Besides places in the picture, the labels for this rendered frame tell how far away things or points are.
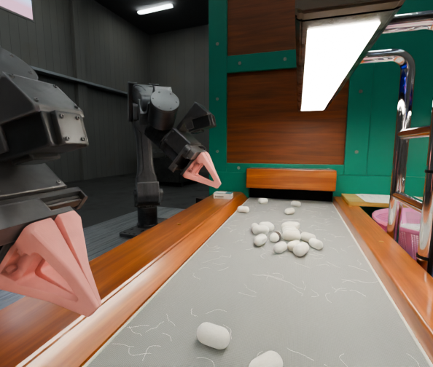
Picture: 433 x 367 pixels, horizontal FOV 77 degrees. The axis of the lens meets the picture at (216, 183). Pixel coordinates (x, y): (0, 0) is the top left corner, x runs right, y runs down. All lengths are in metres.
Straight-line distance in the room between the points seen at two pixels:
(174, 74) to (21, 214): 11.00
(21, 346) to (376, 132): 1.02
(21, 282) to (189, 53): 10.90
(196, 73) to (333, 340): 10.57
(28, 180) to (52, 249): 0.06
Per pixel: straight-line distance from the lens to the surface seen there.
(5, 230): 0.23
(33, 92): 0.24
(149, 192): 0.86
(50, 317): 0.35
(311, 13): 0.26
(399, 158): 0.64
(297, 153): 1.03
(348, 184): 1.04
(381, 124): 1.06
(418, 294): 0.41
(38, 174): 0.28
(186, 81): 10.86
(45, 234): 0.24
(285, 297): 0.40
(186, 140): 0.57
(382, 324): 0.39
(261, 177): 0.97
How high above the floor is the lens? 0.93
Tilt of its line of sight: 8 degrees down
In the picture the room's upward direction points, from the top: straight up
